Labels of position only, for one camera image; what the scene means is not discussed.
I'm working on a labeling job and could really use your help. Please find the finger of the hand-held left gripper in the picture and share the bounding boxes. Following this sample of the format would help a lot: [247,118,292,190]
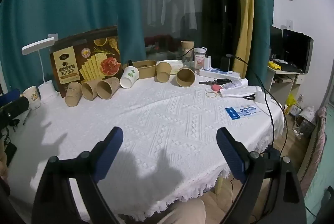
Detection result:
[0,89,21,107]
[0,97,30,120]

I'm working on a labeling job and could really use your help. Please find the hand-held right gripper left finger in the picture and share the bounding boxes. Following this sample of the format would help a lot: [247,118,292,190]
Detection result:
[31,126,124,224]

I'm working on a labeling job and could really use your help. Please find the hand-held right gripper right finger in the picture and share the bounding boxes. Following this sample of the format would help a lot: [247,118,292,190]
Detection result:
[216,127,307,224]

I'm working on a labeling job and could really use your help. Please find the white cartoon print cup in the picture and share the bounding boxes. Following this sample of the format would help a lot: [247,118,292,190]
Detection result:
[22,86,42,110]

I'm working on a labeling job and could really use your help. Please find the kraft paper cup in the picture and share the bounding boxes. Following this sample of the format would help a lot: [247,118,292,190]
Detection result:
[156,61,173,83]
[176,67,196,88]
[81,80,101,101]
[181,41,195,61]
[65,81,82,107]
[96,76,120,99]

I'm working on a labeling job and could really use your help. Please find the white cup with green print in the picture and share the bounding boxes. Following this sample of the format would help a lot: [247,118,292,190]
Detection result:
[119,66,140,89]

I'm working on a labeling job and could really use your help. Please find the white desk lamp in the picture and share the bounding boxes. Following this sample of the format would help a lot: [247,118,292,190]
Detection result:
[22,37,60,104]

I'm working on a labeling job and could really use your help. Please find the blue and white leaflet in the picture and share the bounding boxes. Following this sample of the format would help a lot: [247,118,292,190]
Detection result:
[225,104,262,119]

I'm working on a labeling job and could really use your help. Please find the white textured tablecloth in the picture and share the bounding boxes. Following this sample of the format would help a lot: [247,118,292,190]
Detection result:
[8,59,285,222]

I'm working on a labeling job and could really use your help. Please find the white tube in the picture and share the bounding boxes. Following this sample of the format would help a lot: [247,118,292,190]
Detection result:
[220,78,249,90]

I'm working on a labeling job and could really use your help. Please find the brown cracker box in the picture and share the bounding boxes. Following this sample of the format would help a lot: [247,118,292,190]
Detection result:
[49,26,123,98]

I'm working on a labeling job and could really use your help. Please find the yellow plastic bag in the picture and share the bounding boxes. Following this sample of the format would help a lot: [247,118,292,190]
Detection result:
[286,93,297,113]

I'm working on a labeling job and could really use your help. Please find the white power strip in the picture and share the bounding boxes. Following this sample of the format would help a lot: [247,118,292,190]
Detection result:
[199,67,240,80]

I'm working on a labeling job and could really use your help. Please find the pink patterned blanket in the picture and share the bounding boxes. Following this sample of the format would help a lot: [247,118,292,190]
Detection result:
[297,106,328,183]

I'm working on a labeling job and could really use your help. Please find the light wooden desk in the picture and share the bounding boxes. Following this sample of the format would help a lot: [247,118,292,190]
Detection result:
[267,61,306,109]

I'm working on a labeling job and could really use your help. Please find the kraft paper bowl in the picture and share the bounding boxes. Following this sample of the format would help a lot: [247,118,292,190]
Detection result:
[123,59,157,80]

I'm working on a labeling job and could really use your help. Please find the black power adapter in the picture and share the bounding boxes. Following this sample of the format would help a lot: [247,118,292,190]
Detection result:
[220,54,233,71]

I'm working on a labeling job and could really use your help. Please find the white lidded jar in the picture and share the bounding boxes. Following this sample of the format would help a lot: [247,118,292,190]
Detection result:
[194,48,207,69]

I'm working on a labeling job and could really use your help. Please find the white tissue pack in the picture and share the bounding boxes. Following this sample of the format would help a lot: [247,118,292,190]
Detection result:
[164,59,184,74]

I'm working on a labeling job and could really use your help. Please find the black monitor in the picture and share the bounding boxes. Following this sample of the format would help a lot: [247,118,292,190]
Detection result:
[282,29,314,73]

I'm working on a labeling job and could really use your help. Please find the yellow curtain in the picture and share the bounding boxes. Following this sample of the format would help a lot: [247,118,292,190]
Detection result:
[232,0,255,71]

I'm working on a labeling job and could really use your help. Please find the black cable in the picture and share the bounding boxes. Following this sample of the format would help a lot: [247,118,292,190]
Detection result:
[226,54,275,151]

